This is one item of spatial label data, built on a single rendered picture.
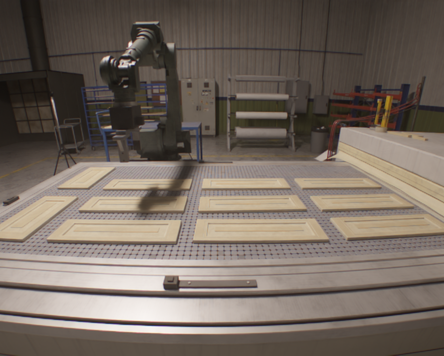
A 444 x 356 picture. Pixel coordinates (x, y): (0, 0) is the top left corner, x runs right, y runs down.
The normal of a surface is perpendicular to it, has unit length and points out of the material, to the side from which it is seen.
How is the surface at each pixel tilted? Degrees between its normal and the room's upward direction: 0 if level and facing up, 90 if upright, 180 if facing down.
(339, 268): 0
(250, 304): 0
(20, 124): 90
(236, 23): 90
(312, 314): 0
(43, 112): 90
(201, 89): 90
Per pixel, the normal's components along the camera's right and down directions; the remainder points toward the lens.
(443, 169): -1.00, 0.00
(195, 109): 0.01, 0.36
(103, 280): 0.00, -0.93
